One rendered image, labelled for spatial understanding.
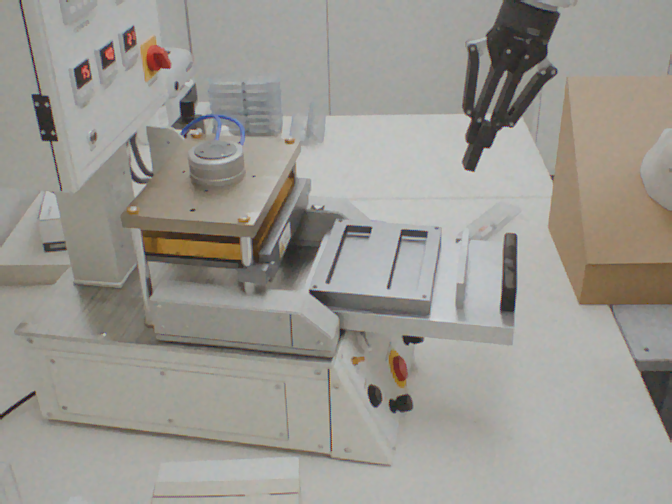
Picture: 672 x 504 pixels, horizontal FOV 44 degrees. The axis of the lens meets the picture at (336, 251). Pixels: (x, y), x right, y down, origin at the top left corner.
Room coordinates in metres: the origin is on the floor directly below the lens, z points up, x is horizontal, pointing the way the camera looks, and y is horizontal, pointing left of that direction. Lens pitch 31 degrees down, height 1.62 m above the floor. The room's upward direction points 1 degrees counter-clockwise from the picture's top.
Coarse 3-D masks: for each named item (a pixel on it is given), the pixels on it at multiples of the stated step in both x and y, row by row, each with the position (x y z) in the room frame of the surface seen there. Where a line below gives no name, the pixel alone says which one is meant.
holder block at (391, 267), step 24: (336, 240) 1.06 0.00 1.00; (360, 240) 1.09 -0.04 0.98; (384, 240) 1.06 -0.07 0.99; (408, 240) 1.08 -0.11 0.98; (432, 240) 1.06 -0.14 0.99; (336, 264) 1.02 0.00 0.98; (360, 264) 1.02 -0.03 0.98; (384, 264) 0.99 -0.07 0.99; (408, 264) 1.01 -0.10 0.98; (432, 264) 0.99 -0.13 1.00; (312, 288) 0.94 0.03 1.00; (336, 288) 0.93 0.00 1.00; (360, 288) 0.93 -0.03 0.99; (384, 288) 0.93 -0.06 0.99; (408, 288) 0.95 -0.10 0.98; (432, 288) 0.94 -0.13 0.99; (408, 312) 0.91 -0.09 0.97
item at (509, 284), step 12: (504, 240) 1.03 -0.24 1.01; (516, 240) 1.03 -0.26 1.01; (504, 252) 1.00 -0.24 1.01; (516, 252) 0.99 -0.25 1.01; (504, 264) 0.96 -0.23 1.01; (516, 264) 0.96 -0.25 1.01; (504, 276) 0.93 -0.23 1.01; (516, 276) 0.93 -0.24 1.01; (504, 288) 0.91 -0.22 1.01; (516, 288) 0.91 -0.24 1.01; (504, 300) 0.91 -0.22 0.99
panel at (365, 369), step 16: (352, 336) 0.94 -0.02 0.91; (384, 336) 1.03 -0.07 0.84; (400, 336) 1.08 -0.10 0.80; (352, 352) 0.91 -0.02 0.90; (368, 352) 0.95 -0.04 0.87; (384, 352) 1.00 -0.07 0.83; (400, 352) 1.05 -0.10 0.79; (352, 368) 0.89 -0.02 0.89; (368, 368) 0.93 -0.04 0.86; (384, 368) 0.97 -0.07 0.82; (368, 384) 0.90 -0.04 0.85; (384, 384) 0.94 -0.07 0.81; (400, 384) 0.99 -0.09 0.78; (368, 400) 0.88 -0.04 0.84; (384, 400) 0.92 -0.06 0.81; (384, 416) 0.89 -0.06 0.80; (400, 416) 0.93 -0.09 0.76; (384, 432) 0.87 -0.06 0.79
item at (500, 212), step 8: (496, 208) 1.56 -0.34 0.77; (504, 208) 1.56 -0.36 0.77; (512, 208) 1.56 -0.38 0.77; (520, 208) 1.56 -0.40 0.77; (480, 216) 1.52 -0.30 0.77; (488, 216) 1.52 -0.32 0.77; (496, 216) 1.52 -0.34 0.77; (504, 216) 1.52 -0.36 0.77; (472, 224) 1.49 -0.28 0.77; (480, 224) 1.49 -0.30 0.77; (488, 224) 1.49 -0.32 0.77; (496, 224) 1.49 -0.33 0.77; (472, 232) 1.46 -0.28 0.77; (480, 232) 1.46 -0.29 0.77; (488, 232) 1.46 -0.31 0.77
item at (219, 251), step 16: (288, 192) 1.11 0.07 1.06; (272, 208) 1.05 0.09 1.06; (272, 224) 1.01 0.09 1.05; (160, 240) 0.97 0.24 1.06; (176, 240) 0.97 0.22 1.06; (192, 240) 0.96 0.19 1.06; (208, 240) 0.96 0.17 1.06; (224, 240) 0.96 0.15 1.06; (256, 240) 0.96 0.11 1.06; (160, 256) 0.97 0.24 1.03; (176, 256) 0.97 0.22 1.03; (192, 256) 0.97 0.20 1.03; (208, 256) 0.96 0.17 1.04; (224, 256) 0.95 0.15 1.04; (240, 256) 0.95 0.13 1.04; (256, 256) 0.95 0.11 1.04
